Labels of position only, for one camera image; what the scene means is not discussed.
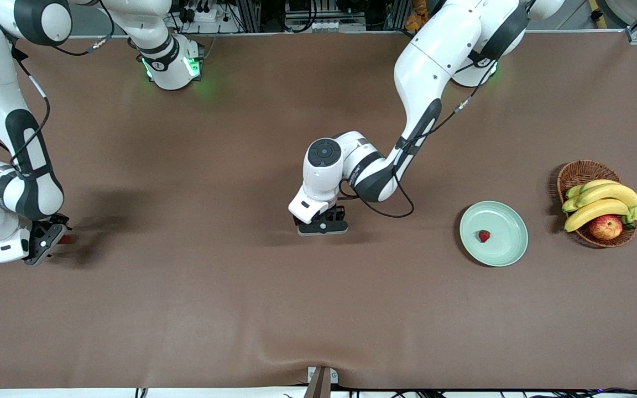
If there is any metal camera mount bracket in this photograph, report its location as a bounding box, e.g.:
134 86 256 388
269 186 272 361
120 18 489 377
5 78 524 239
303 366 339 398

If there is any brown table mat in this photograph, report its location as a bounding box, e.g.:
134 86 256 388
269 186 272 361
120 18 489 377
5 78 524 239
0 30 637 390

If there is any white rounded background object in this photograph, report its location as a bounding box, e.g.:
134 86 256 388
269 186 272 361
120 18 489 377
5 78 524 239
601 0 637 24

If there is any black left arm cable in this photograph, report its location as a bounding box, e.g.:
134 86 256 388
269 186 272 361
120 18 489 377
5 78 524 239
341 50 496 219

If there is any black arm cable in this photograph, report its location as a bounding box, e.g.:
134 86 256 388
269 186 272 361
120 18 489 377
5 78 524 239
341 50 496 219
0 0 114 172

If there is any white power strip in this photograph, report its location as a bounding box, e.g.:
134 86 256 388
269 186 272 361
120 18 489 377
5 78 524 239
177 0 218 24

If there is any brown wicker basket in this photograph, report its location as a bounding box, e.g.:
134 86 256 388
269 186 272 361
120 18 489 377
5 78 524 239
557 160 637 248

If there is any yellow banana bunch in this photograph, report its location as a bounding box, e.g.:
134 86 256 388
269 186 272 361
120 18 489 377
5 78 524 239
562 179 637 233

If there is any light green plate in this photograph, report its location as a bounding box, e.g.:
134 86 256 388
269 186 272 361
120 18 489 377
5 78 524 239
459 201 529 268

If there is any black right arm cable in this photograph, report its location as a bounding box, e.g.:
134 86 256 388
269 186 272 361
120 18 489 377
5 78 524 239
0 0 114 172

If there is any orange bread rolls pile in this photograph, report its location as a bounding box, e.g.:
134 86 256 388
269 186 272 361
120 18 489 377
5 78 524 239
405 0 430 32

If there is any red yellow apple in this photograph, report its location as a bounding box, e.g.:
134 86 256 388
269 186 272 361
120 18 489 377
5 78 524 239
588 215 624 241

